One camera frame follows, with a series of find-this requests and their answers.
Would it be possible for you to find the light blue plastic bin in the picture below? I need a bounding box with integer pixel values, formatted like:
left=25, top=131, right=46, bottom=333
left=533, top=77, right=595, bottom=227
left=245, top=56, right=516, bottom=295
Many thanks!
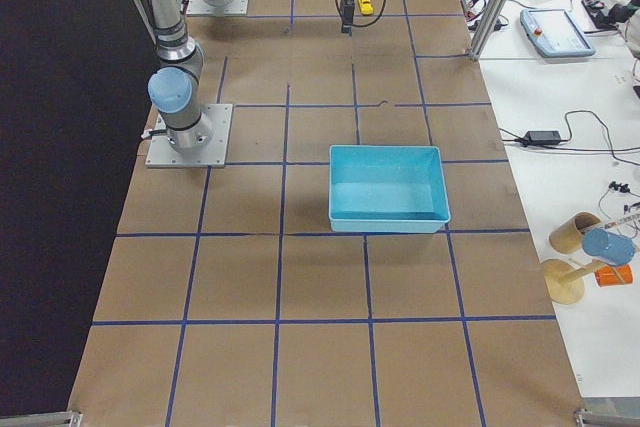
left=328, top=145, right=451, bottom=234

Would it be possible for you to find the yellow toy beetle car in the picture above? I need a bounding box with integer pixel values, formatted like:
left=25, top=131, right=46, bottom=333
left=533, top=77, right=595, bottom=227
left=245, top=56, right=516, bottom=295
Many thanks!
left=357, top=0, right=375, bottom=17

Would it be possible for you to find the orange plastic cup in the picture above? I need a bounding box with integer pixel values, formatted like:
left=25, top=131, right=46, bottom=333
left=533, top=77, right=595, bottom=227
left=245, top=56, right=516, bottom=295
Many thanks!
left=594, top=264, right=633, bottom=287

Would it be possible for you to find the wooden stand with blue cap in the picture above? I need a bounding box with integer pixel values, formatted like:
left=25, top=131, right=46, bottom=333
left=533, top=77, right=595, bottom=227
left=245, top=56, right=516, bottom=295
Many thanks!
left=542, top=228, right=638, bottom=305

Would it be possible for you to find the black power adapter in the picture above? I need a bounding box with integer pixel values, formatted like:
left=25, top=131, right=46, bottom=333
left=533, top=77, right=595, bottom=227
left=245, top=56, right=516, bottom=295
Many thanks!
left=522, top=130, right=563, bottom=146

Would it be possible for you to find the cardboard tube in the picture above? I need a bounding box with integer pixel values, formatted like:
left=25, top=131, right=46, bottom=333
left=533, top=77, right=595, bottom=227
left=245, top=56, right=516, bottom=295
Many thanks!
left=548, top=212, right=601, bottom=254

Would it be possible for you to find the robot teach pendant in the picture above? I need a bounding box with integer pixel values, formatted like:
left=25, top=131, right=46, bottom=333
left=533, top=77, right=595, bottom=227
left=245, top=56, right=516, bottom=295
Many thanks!
left=519, top=9, right=596, bottom=58

